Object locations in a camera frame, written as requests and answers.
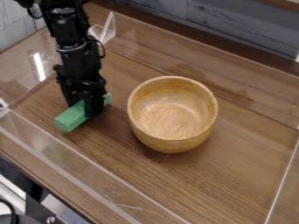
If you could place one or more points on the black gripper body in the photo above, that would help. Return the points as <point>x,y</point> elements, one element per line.
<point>80,64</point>

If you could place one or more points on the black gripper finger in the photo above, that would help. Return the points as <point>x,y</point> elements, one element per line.
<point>94,97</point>
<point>70,88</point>

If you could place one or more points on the green rectangular block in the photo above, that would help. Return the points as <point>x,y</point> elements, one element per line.
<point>74,116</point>

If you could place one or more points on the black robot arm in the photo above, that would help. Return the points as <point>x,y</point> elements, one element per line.
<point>66,20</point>

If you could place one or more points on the brown wooden bowl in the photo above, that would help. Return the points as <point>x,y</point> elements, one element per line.
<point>172,111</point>

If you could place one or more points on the clear acrylic corner bracket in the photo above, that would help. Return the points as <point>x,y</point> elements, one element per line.
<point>104,32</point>

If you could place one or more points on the black metal mount with bolt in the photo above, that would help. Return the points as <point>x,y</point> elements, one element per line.
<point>42,214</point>

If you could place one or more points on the clear acrylic tray wall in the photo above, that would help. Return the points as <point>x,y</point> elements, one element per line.
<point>237,180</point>

